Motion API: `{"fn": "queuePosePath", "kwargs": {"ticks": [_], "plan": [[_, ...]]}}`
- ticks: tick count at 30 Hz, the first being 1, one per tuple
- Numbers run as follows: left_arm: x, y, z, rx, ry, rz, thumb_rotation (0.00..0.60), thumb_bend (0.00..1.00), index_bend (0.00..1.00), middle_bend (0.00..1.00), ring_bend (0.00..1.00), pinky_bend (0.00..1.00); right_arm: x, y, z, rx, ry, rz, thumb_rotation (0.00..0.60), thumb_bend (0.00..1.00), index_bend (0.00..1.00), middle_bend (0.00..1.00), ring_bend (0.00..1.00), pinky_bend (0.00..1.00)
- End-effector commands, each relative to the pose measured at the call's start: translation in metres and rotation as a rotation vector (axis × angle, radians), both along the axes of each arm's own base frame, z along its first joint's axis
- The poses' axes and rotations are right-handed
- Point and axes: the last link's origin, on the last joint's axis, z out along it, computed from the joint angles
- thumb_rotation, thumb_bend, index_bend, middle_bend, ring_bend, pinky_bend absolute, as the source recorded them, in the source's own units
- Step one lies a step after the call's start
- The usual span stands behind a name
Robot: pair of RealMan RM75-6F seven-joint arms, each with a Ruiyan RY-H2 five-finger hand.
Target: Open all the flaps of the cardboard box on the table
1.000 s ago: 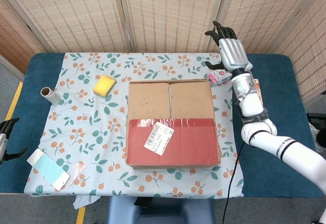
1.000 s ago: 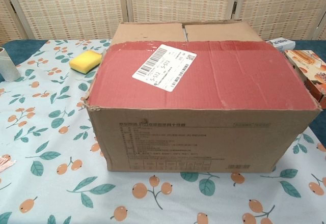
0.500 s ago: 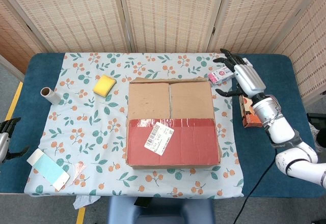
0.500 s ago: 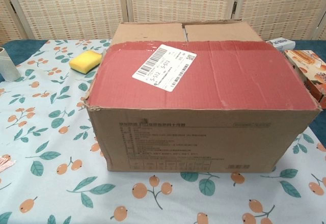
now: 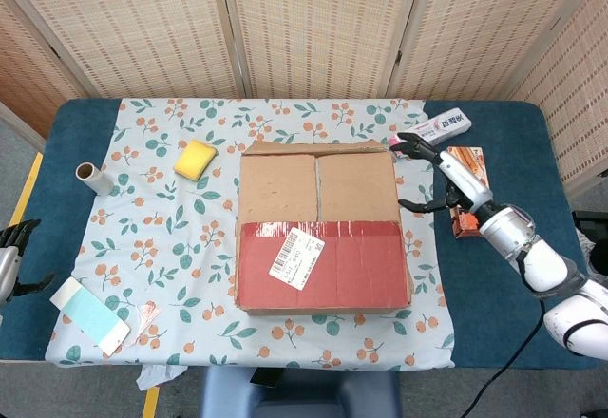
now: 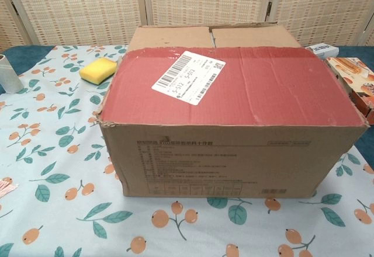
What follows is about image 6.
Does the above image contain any brown cardboard box red top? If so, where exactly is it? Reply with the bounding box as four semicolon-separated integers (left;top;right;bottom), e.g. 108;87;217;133
97;22;369;201

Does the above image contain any white toothpaste box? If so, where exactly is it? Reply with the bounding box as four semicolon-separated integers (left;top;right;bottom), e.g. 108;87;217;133
305;43;340;59

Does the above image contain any orange biscuit box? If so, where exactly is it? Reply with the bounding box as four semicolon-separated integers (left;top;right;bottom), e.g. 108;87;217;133
325;57;374;117

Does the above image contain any grey cardboard tube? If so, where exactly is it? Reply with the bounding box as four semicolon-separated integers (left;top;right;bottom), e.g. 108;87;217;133
0;54;24;94

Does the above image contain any bamboo folding screen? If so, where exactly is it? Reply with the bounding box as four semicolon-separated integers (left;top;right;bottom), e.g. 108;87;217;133
0;0;374;52

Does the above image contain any yellow sponge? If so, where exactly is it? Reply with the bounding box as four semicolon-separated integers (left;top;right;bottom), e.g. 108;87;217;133
79;58;117;83

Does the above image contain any floral fruit print tablecloth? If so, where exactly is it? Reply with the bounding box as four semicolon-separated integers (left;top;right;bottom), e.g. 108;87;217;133
0;44;374;257

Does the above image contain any pink wire bundle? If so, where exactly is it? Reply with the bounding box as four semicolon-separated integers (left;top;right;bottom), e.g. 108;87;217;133
0;177;20;195

